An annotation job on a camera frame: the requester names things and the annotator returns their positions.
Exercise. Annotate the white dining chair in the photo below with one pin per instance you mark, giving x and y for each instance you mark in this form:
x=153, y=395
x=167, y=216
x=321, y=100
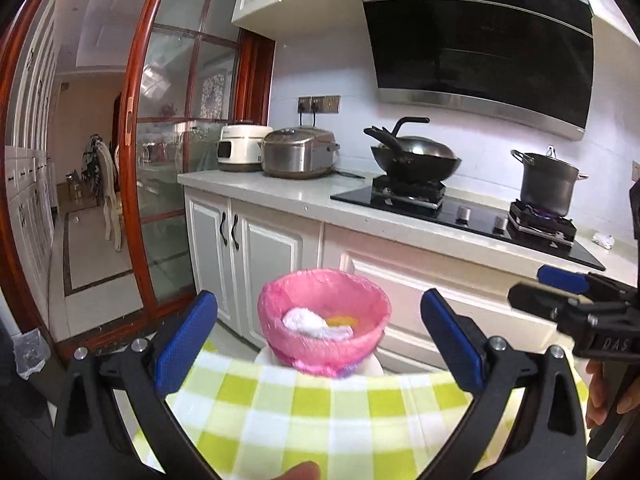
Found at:
x=107, y=185

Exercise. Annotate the wooden door frame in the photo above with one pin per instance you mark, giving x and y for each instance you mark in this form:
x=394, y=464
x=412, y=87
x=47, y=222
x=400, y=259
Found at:
x=30, y=305

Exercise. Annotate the green checked tablecloth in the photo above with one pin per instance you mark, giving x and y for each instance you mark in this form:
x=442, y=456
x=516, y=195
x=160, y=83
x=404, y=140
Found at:
x=310, y=420

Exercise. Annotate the grey wall socket strip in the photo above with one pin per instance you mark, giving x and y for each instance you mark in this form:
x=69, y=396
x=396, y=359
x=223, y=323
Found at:
x=330, y=104

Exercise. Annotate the yellow sponge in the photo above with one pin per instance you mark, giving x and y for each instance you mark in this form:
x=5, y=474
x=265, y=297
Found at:
x=340, y=320

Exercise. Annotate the clear plastic bag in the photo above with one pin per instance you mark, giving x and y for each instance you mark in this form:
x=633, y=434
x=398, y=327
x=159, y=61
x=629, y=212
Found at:
x=27, y=355

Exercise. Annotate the grey stock pot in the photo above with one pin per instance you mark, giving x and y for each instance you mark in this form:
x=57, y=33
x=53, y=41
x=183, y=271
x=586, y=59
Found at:
x=547, y=187

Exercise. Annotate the white hallway cabinet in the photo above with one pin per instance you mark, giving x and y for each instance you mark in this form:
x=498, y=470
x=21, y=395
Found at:
x=25, y=200

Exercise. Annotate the person's right hand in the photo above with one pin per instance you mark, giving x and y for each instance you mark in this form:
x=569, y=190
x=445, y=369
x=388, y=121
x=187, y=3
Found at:
x=596, y=390

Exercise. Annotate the single grey wall socket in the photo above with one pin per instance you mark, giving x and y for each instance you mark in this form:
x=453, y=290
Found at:
x=636, y=171

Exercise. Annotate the crumpled white plastic bag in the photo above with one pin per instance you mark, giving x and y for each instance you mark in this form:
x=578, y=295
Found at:
x=604, y=240

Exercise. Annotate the white kitchen base cabinet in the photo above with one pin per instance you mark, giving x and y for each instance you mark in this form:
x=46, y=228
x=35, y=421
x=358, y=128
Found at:
x=280, y=255

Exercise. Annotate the black gas hob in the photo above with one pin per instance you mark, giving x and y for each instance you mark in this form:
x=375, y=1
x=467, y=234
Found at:
x=480, y=232

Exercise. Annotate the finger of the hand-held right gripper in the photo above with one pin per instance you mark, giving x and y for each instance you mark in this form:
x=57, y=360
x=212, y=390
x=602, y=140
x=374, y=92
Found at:
x=535, y=296
x=562, y=278

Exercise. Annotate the silver rice cooker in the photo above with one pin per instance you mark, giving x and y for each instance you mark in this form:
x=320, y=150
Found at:
x=295, y=155

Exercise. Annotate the person's left hand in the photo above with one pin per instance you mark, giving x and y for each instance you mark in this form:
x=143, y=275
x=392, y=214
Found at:
x=300, y=472

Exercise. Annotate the black wok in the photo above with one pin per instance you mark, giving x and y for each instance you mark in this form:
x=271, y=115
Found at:
x=420, y=160

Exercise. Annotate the wooden glass sliding door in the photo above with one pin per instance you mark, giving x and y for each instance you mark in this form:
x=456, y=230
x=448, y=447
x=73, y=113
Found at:
x=131, y=170

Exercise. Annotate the white foam fruit net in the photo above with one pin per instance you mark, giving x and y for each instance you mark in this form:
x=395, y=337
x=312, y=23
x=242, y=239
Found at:
x=310, y=325

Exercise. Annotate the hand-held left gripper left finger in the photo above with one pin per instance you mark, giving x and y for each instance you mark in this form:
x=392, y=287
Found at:
x=185, y=345

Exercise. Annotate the black range hood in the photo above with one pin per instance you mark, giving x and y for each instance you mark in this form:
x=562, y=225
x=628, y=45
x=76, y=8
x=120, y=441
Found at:
x=475, y=35

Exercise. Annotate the bin with pink bag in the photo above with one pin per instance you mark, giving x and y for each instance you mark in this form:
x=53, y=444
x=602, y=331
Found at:
x=320, y=360

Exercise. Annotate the white rice cooker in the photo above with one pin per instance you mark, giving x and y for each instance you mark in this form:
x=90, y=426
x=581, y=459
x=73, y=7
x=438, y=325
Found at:
x=240, y=147

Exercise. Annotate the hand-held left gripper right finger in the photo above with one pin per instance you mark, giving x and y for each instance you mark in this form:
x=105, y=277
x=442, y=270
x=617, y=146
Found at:
x=450, y=345

